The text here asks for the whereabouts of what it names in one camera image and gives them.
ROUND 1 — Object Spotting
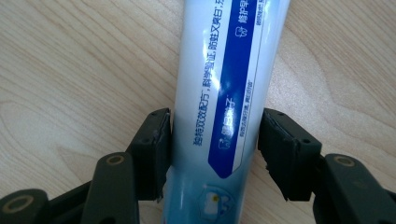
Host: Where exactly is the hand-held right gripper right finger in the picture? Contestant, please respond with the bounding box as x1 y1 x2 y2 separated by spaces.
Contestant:
257 107 323 203

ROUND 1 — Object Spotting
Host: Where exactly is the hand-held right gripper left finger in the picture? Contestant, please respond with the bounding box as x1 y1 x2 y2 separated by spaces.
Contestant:
125 107 172 202

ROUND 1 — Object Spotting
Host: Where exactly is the white and blue toothpaste tube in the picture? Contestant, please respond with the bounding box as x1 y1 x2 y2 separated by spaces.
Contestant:
162 0 291 224

